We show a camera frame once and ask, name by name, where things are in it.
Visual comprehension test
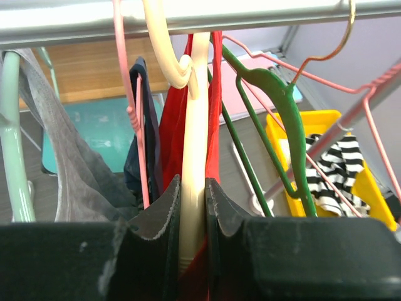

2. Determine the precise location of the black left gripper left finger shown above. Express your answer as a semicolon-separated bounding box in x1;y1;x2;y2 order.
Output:
106;175;181;300

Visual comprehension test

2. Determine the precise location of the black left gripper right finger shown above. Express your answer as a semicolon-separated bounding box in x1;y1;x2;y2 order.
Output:
205;177;260;300

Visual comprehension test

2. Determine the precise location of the red t-shirt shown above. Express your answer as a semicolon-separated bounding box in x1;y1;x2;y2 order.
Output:
159;31;222;300

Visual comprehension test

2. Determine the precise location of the black white striped top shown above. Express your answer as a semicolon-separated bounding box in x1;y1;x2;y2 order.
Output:
306;135;370;217

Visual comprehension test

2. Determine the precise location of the green plastic hanger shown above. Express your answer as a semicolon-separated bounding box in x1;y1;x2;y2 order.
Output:
206;34;319;218

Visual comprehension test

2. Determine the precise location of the wooden hanger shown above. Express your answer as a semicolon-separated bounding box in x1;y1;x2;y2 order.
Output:
143;1;211;273

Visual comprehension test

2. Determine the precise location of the mint green hanger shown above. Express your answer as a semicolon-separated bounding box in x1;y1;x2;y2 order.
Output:
0;46;62;223

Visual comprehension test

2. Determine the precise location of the navy blue garment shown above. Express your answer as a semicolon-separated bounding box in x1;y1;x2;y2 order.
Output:
123;56;163;203

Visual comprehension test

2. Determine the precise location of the grey garment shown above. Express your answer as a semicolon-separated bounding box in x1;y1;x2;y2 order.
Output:
14;48;138;222

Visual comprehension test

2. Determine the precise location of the yellow plastic tray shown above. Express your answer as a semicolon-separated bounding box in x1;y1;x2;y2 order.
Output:
266;110;398;231

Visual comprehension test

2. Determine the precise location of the pink clipboard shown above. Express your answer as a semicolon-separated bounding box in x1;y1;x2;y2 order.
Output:
221;54;276;121

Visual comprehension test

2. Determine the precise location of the silver clothes rack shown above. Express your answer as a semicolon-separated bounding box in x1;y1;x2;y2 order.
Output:
0;0;401;217

